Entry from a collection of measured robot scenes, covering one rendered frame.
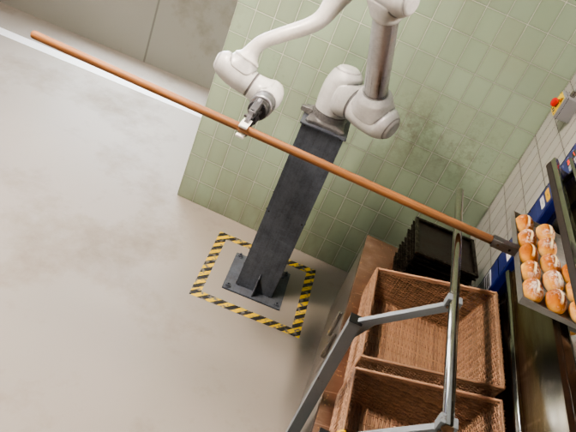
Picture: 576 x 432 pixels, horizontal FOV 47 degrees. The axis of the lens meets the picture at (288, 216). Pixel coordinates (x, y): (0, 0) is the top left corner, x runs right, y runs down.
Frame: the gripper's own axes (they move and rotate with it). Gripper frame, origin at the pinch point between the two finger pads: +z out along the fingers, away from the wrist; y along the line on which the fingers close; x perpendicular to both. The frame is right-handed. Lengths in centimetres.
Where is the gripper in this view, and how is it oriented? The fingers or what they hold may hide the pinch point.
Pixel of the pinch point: (243, 128)
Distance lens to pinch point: 228.4
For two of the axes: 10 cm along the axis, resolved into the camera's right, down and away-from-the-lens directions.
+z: -2.4, 4.8, -8.4
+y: -3.4, 7.7, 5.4
